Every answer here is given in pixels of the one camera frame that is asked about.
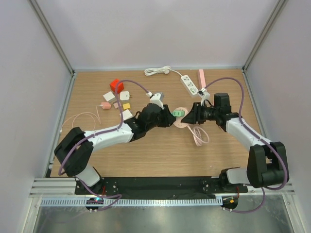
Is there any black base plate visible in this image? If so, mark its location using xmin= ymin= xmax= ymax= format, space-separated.
xmin=89 ymin=176 xmax=248 ymax=199

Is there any white square charger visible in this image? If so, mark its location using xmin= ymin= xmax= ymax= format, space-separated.
xmin=120 ymin=91 xmax=131 ymax=101

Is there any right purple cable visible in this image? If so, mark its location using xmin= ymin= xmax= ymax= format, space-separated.
xmin=203 ymin=77 xmax=290 ymax=214

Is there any purple cable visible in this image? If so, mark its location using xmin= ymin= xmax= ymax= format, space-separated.
xmin=58 ymin=79 xmax=153 ymax=212
xmin=203 ymin=77 xmax=290 ymax=214

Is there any small pink plug adapter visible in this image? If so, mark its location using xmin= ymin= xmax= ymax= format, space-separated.
xmin=100 ymin=102 xmax=111 ymax=109

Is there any white power strip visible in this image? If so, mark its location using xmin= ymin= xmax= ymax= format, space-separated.
xmin=180 ymin=75 xmax=199 ymax=98

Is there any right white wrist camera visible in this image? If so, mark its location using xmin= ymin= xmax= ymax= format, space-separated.
xmin=197 ymin=88 xmax=210 ymax=106

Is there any white 80W charger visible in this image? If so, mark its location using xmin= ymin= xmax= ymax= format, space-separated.
xmin=120 ymin=109 xmax=133 ymax=121

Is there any pink round socket base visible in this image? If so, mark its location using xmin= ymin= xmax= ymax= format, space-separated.
xmin=173 ymin=107 xmax=191 ymax=129

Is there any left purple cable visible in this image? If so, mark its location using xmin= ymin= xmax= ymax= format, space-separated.
xmin=58 ymin=79 xmax=153 ymax=212

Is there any pink power strip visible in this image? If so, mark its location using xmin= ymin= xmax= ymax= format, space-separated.
xmin=198 ymin=69 xmax=206 ymax=88

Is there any white power strip cable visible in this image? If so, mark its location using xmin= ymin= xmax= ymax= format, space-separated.
xmin=144 ymin=65 xmax=183 ymax=77

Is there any red cube plug adapter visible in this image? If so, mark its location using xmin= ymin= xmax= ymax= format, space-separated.
xmin=109 ymin=79 xmax=124 ymax=94

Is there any aluminium frame rail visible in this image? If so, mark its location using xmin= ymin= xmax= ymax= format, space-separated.
xmin=29 ymin=177 xmax=78 ymax=198

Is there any yellow small plug adapter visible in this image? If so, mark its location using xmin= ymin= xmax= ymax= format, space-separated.
xmin=122 ymin=103 xmax=131 ymax=110

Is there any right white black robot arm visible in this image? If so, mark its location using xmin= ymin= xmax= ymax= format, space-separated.
xmin=181 ymin=93 xmax=289 ymax=192

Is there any white slotted cable duct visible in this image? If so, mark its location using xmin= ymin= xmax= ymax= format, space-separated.
xmin=40 ymin=196 xmax=223 ymax=207

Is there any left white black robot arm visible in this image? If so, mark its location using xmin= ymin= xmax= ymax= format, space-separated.
xmin=54 ymin=103 xmax=176 ymax=194

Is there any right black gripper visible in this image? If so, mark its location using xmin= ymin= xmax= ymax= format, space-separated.
xmin=183 ymin=102 xmax=220 ymax=124

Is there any green plug adapter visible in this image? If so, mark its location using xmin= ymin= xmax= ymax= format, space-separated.
xmin=172 ymin=109 xmax=185 ymax=117

